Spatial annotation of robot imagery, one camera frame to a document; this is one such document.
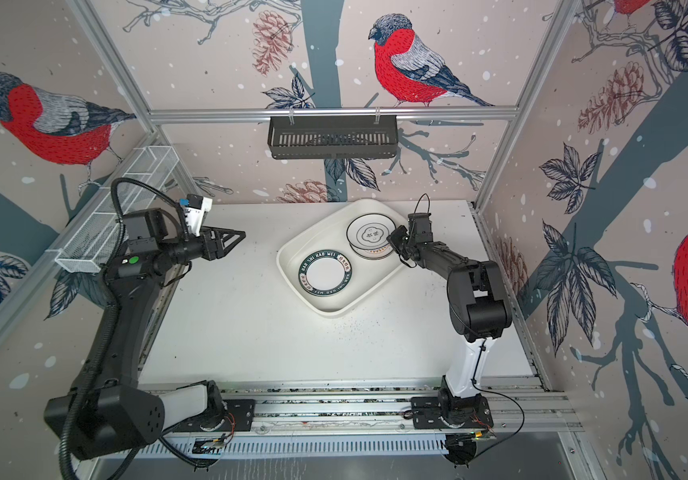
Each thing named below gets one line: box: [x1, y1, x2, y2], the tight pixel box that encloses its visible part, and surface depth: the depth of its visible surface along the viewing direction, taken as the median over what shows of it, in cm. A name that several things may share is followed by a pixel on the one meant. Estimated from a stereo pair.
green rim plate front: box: [298, 250, 353, 297], surface depth 101 cm
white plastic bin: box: [276, 199, 409, 317], surface depth 103 cm
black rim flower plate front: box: [346, 213, 397, 260], surface depth 106 cm
